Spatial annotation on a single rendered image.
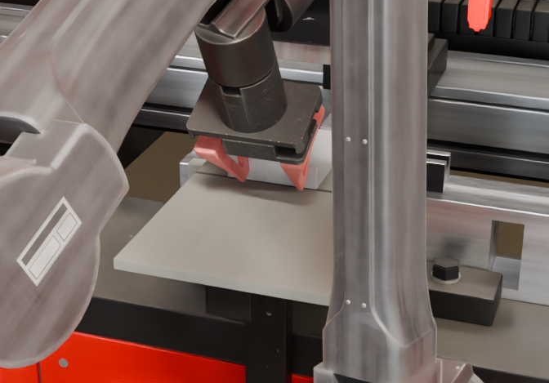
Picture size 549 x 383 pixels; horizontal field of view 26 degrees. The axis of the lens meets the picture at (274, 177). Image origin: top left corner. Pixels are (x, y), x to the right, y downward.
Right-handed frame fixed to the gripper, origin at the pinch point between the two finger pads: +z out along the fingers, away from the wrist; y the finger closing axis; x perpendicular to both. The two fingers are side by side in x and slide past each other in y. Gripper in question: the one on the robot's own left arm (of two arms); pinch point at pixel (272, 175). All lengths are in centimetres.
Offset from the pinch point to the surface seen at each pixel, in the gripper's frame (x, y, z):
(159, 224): 9.3, 6.5, -3.5
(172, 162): -131, 108, 183
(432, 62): -28.5, -6.9, 14.1
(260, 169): -0.8, 1.5, 0.6
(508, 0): -47, -11, 22
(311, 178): -0.8, -3.3, 0.8
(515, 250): -114, 3, 175
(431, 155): -10.4, -11.6, 7.4
